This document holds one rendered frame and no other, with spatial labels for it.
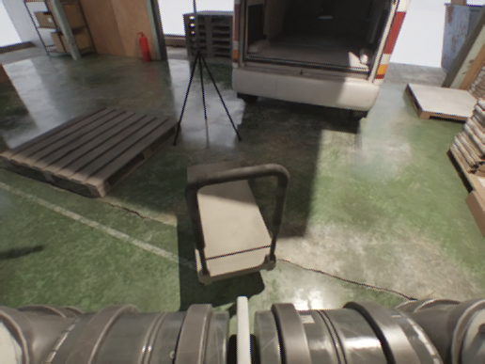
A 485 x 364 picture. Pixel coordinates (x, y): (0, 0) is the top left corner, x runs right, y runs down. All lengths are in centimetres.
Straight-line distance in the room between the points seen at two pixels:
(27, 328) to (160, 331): 11
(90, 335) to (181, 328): 8
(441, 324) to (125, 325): 29
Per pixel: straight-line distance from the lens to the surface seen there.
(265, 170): 74
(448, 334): 30
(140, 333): 26
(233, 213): 135
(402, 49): 642
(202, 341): 23
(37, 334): 30
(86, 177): 206
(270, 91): 257
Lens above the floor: 120
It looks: 40 degrees down
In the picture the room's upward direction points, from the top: 1 degrees clockwise
